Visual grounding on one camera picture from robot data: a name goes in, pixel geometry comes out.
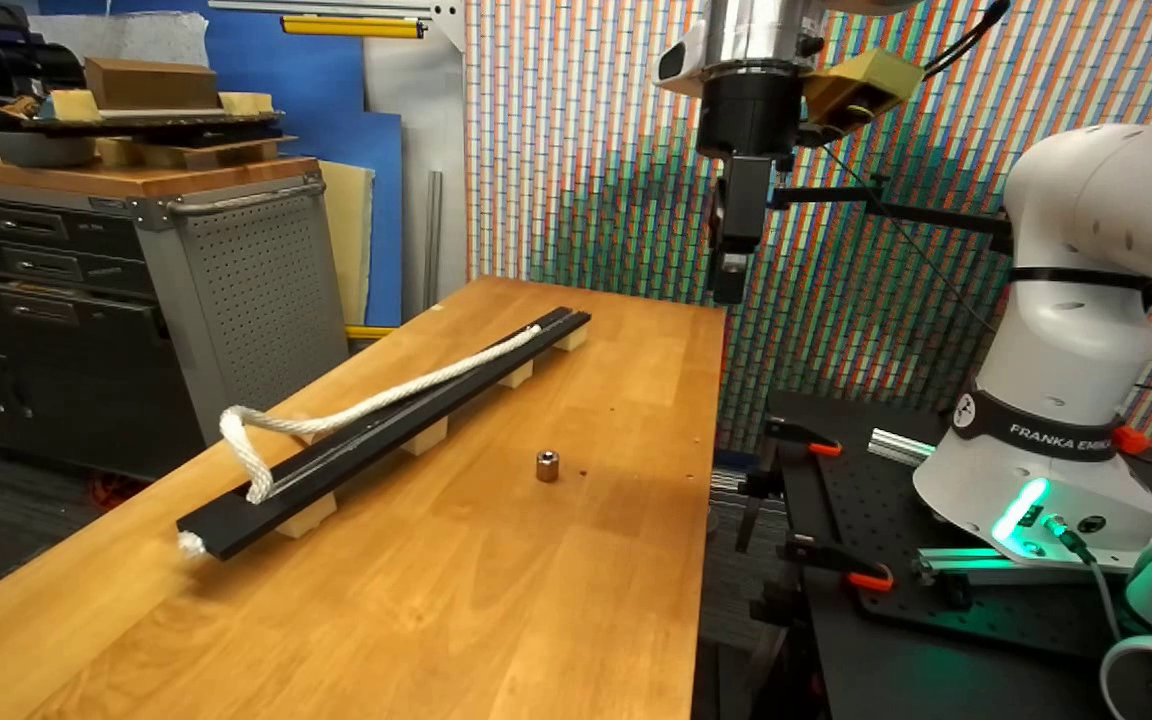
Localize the orange handled clamp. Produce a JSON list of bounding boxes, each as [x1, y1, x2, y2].
[[760, 414, 848, 464], [787, 532, 902, 601]]

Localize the silver metal bracket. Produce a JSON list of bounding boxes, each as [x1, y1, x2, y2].
[[868, 423, 943, 473]]

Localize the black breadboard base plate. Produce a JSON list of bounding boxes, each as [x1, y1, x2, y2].
[[760, 388, 1152, 720]]

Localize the beige board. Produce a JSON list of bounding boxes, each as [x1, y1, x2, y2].
[[317, 156, 381, 333]]

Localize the wrist camera mount block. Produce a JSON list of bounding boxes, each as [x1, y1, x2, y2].
[[656, 37, 930, 135]]

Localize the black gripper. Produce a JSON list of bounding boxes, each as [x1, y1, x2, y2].
[[698, 54, 814, 307]]

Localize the black flat tray stack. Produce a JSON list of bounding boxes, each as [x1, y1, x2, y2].
[[0, 106, 295, 171]]

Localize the grey metal pole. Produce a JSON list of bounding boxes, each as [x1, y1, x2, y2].
[[420, 166, 449, 311]]

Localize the blue board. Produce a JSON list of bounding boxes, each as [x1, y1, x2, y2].
[[32, 0, 408, 333]]

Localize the yellow bar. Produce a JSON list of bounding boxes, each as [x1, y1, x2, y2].
[[277, 13, 430, 43]]

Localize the black tool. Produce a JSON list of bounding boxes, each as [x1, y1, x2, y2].
[[0, 5, 88, 98]]

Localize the long black rail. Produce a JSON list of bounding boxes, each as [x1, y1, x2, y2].
[[174, 305, 595, 565]]

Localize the aluminium extrusion bar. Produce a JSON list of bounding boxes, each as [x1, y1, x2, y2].
[[918, 539, 1147, 578]]

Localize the grey cable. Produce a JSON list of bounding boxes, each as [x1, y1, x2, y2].
[[1049, 511, 1127, 644]]

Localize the white rope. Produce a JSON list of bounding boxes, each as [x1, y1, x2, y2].
[[174, 322, 547, 559]]

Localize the tan foam block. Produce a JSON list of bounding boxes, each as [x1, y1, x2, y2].
[[47, 83, 103, 128], [216, 86, 277, 118]]

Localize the grey perforated tool cabinet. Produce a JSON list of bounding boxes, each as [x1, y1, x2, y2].
[[0, 156, 353, 483]]

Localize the wooden box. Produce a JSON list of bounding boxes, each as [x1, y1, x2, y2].
[[78, 54, 227, 113]]

